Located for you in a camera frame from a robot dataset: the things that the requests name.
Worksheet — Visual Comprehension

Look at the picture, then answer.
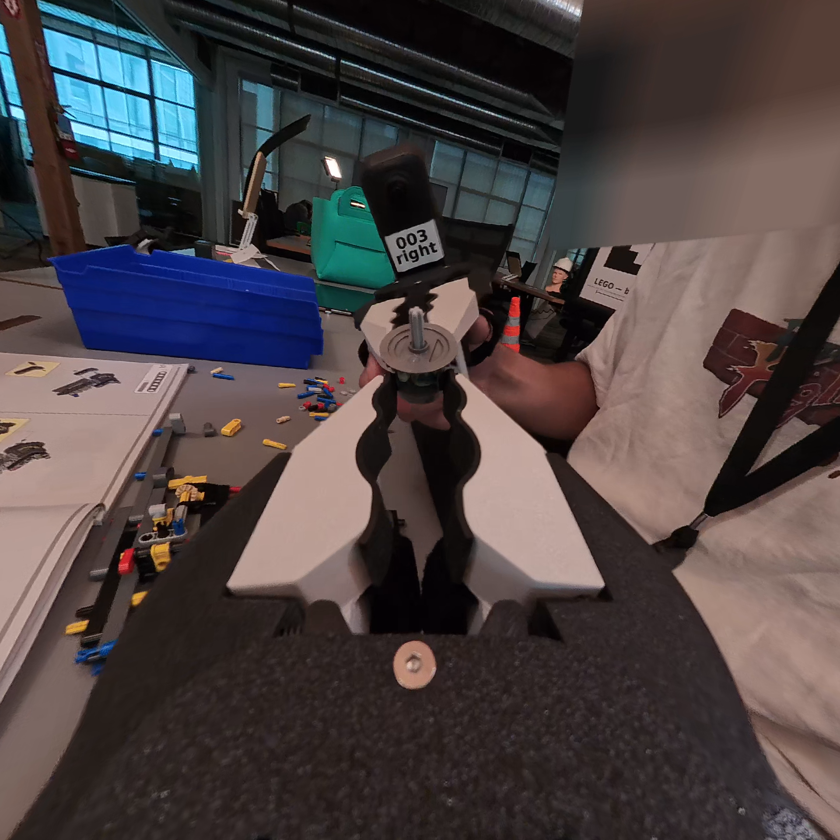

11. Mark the black strap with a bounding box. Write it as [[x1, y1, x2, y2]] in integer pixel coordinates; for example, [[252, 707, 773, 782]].
[[705, 262, 840, 519], [656, 420, 840, 552]]

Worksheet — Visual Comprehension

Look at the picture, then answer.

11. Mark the grey lego differential housing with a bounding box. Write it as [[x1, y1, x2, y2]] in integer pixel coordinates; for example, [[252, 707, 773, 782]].
[[379, 325, 457, 404]]

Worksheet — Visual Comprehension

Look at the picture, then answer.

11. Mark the person's right hand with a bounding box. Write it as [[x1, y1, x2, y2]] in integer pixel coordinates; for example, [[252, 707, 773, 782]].
[[360, 308, 504, 431]]

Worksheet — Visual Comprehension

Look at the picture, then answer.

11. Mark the black mesh office chair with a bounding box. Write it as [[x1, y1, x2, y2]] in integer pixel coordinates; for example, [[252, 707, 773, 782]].
[[446, 217, 516, 290]]

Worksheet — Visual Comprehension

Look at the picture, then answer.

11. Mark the silver air duct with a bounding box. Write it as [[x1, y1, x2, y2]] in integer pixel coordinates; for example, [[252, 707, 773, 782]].
[[420, 0, 585, 56]]

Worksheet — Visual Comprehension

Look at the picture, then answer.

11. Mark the window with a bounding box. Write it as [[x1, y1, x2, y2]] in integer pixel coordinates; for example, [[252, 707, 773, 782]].
[[0, 26, 201, 172], [236, 79, 559, 244]]

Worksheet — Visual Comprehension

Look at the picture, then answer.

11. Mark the lego instruction booklet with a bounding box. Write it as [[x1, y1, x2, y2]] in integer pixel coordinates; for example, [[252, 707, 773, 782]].
[[0, 352, 191, 697]]

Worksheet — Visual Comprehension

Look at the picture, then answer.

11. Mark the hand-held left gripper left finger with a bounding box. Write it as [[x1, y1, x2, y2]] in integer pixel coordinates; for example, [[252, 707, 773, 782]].
[[225, 377, 395, 627]]

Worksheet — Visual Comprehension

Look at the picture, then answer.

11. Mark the framed black white marker sign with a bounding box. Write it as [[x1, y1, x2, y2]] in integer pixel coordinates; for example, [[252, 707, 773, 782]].
[[581, 243, 657, 304]]

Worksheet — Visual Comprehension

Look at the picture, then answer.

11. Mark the wooden post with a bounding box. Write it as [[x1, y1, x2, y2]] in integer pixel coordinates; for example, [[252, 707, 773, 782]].
[[0, 0, 86, 257]]

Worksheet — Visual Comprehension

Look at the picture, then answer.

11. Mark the lego chassis assembly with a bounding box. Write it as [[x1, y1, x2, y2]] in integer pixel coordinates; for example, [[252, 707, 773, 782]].
[[66, 413, 240, 677]]

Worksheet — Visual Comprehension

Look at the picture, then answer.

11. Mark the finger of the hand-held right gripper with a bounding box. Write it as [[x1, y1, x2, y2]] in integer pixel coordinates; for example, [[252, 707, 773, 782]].
[[430, 276, 478, 332], [356, 299, 404, 360]]

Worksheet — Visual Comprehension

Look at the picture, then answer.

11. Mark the pile of small lego pins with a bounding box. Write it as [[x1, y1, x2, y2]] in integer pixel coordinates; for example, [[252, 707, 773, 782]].
[[295, 375, 345, 421]]

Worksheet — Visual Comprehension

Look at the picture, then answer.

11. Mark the person's white printed shirt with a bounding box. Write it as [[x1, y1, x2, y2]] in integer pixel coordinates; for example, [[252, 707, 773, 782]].
[[567, 223, 840, 840]]

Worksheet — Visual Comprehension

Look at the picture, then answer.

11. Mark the blue plastic bin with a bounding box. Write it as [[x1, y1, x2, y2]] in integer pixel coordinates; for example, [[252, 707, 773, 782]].
[[49, 244, 326, 368]]

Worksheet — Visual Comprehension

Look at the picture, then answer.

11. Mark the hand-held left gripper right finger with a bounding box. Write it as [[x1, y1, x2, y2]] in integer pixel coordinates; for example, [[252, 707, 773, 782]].
[[449, 375, 606, 624]]

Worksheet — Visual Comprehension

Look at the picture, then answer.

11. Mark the teal felt bag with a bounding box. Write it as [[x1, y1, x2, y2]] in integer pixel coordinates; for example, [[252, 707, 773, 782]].
[[310, 185, 395, 312]]

